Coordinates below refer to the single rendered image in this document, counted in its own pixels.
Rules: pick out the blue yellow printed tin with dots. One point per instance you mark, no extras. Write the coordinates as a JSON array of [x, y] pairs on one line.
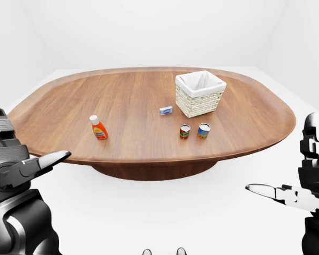
[[203, 132]]

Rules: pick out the white woven basket with liner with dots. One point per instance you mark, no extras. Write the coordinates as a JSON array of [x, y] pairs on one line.
[[199, 102]]

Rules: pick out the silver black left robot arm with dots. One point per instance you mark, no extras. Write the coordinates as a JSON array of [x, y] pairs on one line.
[[21, 225]]

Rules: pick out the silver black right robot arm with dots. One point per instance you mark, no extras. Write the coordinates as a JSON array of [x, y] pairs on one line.
[[317, 236]]

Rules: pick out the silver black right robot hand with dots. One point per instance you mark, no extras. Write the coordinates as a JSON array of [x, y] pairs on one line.
[[316, 183]]

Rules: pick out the small dark rounded shape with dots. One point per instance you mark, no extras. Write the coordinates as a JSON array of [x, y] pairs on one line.
[[147, 252], [181, 251]]

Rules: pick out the dark wooden table base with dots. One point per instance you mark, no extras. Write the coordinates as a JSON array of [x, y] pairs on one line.
[[154, 172]]

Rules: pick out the small blue white box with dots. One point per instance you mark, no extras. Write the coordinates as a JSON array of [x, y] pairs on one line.
[[166, 110]]

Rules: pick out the orange bottle with white cap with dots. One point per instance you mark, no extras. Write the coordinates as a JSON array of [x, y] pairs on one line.
[[99, 131]]

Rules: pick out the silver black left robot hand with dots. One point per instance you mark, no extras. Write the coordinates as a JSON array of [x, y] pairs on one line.
[[8, 164]]

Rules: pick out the red green tomato sauce tin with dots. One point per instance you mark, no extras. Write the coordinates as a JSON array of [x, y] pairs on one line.
[[184, 133]]

